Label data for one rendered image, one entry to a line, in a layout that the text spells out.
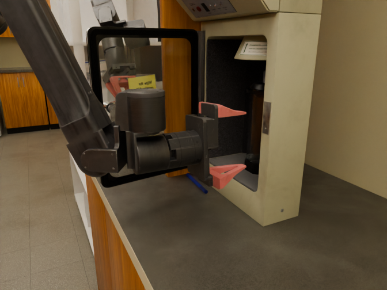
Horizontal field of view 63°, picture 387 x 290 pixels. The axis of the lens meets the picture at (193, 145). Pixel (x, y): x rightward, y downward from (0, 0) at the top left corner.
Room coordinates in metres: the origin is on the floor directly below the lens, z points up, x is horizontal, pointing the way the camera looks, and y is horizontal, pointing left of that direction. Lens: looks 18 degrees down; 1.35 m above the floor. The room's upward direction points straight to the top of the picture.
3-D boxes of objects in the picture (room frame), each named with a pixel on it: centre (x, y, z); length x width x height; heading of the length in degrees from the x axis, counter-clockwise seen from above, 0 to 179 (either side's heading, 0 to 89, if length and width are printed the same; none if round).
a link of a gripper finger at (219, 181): (0.52, -0.05, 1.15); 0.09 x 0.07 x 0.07; 117
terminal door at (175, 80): (0.84, 0.12, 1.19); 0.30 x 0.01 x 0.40; 124
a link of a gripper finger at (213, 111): (0.53, -0.05, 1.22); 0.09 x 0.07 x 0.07; 117
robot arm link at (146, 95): (0.47, 0.10, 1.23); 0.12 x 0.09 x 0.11; 84
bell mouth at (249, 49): (0.83, -0.19, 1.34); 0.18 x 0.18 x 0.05
